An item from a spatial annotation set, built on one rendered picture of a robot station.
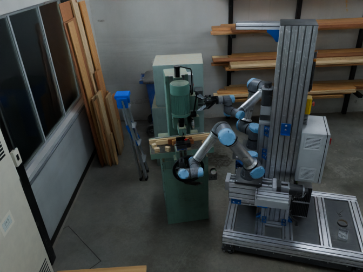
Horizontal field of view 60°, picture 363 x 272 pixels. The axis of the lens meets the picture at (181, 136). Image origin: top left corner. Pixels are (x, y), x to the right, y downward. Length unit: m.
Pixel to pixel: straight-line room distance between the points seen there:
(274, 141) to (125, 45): 3.22
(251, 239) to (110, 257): 1.34
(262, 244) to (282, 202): 0.54
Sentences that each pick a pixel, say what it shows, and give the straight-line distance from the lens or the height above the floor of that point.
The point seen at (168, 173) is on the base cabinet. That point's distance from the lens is 3.05.
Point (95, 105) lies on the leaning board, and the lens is 4.06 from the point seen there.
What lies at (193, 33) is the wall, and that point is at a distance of 5.09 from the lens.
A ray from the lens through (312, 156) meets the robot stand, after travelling 2.74.
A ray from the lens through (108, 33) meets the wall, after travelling 5.23.
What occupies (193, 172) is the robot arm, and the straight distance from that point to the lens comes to 2.42.
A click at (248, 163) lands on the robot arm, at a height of 1.07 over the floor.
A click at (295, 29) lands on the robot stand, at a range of 2.40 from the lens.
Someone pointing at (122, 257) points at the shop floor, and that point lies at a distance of 3.26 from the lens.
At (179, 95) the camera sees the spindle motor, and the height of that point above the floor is 1.42.
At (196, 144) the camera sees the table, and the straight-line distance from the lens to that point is 3.01.
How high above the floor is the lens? 2.45
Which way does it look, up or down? 29 degrees down
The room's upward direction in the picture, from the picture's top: 3 degrees counter-clockwise
